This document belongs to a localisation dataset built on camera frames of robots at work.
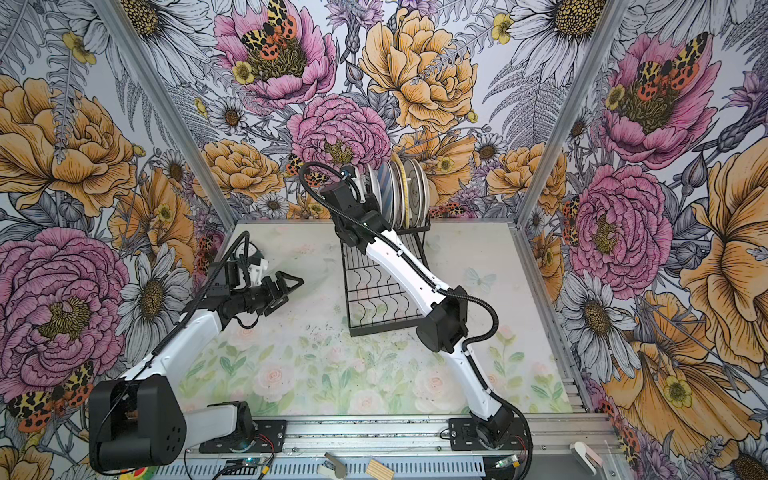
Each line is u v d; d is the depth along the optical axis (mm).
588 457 701
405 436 760
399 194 795
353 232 599
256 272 789
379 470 690
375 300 975
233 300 650
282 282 755
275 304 768
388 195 856
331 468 689
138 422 406
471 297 524
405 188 787
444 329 604
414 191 807
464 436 742
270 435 742
